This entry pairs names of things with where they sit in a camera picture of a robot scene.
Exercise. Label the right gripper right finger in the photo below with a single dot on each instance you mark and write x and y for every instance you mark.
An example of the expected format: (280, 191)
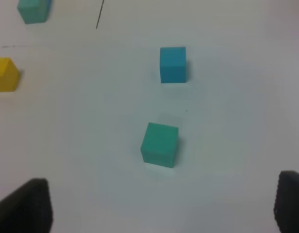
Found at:
(286, 206)

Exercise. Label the green template block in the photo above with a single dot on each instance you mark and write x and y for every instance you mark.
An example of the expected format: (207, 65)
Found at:
(34, 11)

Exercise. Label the blue block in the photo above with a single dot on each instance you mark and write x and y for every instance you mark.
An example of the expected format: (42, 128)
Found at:
(173, 65)

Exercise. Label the yellow block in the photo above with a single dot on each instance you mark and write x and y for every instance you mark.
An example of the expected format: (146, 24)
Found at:
(9, 75)

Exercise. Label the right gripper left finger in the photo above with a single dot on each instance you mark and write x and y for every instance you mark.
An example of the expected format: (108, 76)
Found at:
(28, 209)

